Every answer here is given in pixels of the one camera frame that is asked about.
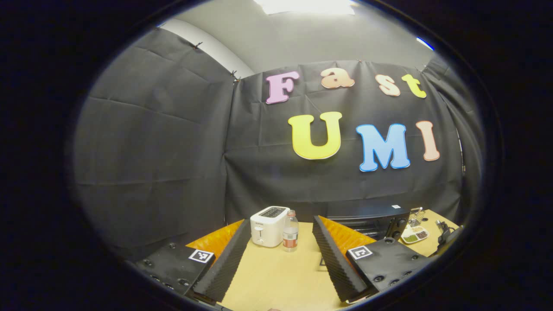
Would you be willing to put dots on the clear plastic bottle red label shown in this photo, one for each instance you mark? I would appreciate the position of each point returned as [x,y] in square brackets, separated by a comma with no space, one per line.
[290,235]

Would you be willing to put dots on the black backdrop cloth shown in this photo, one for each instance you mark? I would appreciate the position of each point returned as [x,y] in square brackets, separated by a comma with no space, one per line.
[151,151]

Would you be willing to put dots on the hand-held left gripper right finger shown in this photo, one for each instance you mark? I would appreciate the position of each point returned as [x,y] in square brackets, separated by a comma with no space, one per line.
[337,263]

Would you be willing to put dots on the large ceiling light panel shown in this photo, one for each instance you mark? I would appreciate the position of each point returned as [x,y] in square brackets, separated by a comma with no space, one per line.
[306,6]

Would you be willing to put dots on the white divided dish of beans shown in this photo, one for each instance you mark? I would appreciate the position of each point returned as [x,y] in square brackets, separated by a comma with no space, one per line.
[414,235]

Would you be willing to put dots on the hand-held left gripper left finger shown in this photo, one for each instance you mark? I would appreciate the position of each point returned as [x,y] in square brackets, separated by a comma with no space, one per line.
[224,268]

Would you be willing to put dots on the black electric oven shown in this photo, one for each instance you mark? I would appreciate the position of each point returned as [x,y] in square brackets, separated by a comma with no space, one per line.
[367,216]

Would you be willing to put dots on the white toaster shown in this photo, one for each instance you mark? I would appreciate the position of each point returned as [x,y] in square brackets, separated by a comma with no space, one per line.
[268,226]

